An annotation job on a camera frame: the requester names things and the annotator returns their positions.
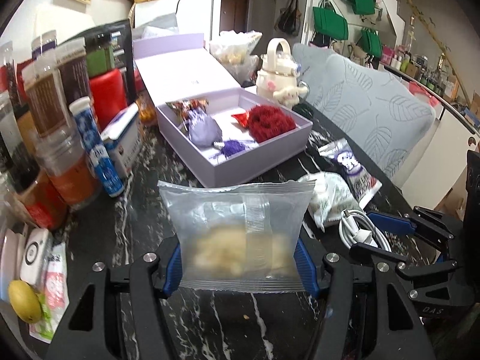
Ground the brown-label clear jar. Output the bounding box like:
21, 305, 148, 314
22, 55, 72, 138

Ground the white charger cable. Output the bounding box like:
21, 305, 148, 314
338, 208, 393, 254

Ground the green-label dark jar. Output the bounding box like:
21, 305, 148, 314
85, 33, 115, 78

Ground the red foil packet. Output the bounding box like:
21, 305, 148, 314
232, 111, 250, 129

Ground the colourful foil snack bag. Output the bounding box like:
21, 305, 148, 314
167, 98, 208, 123

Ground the yellow lemon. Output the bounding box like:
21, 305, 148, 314
8, 280, 42, 324

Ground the brown door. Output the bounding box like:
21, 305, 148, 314
220, 0, 249, 33

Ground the translucent snack pouch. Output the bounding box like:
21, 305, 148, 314
158, 180, 315, 293

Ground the white blue medicine box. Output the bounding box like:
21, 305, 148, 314
101, 103, 143, 179

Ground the red canister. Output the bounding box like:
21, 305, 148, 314
89, 69, 128, 131

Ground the cream kettle-shaped water bottle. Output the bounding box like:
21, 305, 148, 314
256, 37, 309, 109

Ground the white printed bread packet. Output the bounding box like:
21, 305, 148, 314
298, 172, 360, 231

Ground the silver purple snack packet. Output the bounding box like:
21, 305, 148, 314
318, 138, 383, 209

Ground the white refrigerator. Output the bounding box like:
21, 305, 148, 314
133, 0, 221, 42

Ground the lavender drawstring sachet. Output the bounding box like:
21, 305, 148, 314
185, 108, 258, 159

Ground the clear plastic food bag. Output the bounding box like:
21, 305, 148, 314
209, 30, 263, 85

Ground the lavender open gift box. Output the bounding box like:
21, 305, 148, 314
133, 33, 312, 188

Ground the blue tablet tube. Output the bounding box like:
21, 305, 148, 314
68, 96, 124, 197

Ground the green tote bag left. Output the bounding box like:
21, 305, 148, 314
312, 7, 349, 41

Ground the grey leaf-pattern cushion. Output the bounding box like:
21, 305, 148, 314
292, 43, 436, 188

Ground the red fuzzy soft item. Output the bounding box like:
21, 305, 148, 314
247, 105, 296, 143

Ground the orange-content clear jar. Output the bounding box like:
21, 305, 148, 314
34, 127, 101, 211

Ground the black printed standing pouch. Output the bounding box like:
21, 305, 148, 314
64, 19, 137, 104

